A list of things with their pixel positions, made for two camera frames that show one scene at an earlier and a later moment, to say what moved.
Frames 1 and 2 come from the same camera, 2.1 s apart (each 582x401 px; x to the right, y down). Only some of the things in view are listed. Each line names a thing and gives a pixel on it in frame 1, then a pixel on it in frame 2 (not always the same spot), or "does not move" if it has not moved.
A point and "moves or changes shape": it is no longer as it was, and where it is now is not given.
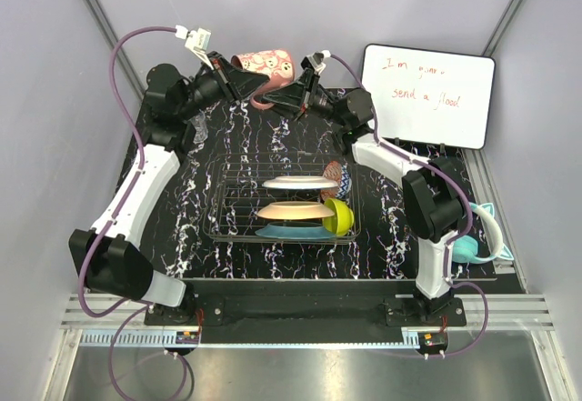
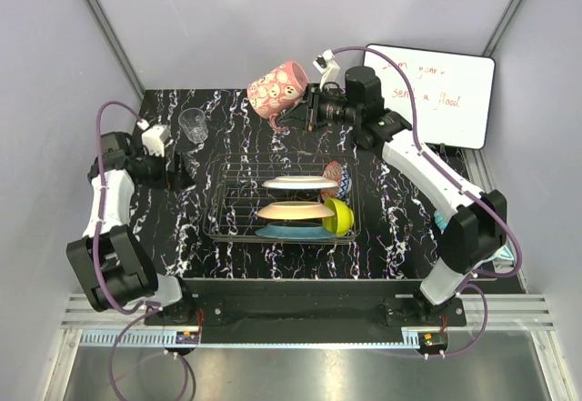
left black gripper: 235,83 to 179,178
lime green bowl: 343,219 does not move
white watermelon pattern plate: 301,183 does not move
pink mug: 274,64 moves or changes shape
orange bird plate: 296,210 does not move
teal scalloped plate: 295,230 does not move
